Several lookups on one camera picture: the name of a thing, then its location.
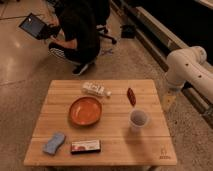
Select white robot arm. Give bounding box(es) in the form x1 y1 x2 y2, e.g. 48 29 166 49
162 46 213 111

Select wooden table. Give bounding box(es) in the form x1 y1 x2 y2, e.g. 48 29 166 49
24 80 177 166

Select small black box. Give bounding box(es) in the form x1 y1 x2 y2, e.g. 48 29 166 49
121 25 136 38

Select red and white box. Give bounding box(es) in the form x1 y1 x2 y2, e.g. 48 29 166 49
71 140 101 154

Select orange ceramic bowl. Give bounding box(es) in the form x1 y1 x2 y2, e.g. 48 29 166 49
68 96 102 126

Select crouching person in black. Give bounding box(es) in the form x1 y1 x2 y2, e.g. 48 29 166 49
49 0 100 75

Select black office chair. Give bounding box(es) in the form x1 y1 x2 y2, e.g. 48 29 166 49
97 26 117 44

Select long wall bench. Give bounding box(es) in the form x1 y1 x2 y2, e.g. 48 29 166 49
110 0 213 129

